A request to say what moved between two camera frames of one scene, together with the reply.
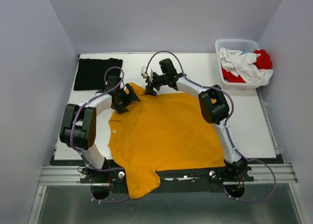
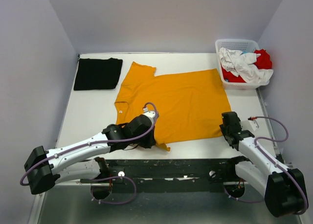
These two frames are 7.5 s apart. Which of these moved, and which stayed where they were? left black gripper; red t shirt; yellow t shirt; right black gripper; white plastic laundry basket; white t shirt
Moved: left black gripper; yellow t shirt; right black gripper
Stayed: white t shirt; red t shirt; white plastic laundry basket
